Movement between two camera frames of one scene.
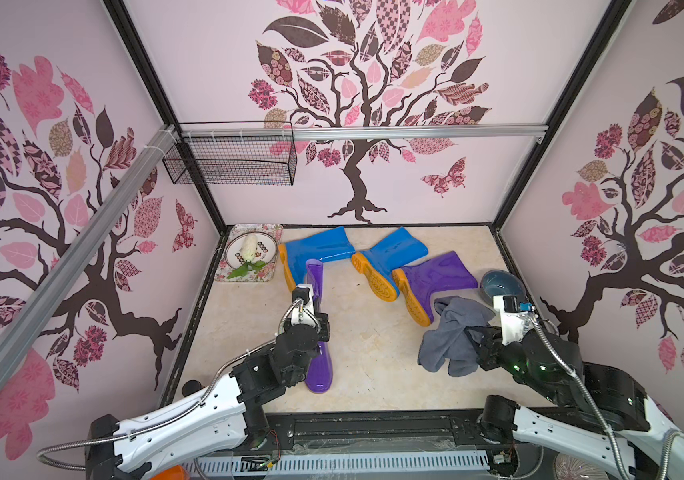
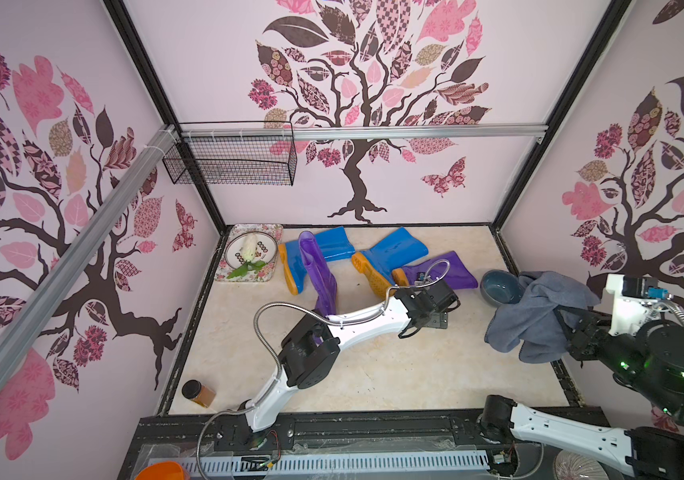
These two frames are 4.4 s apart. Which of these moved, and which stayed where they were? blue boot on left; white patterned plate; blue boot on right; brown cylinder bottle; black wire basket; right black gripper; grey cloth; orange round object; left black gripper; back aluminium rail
Moved: right black gripper; grey cloth; left black gripper
Stayed: black wire basket; orange round object; back aluminium rail; brown cylinder bottle; blue boot on left; white patterned plate; blue boot on right
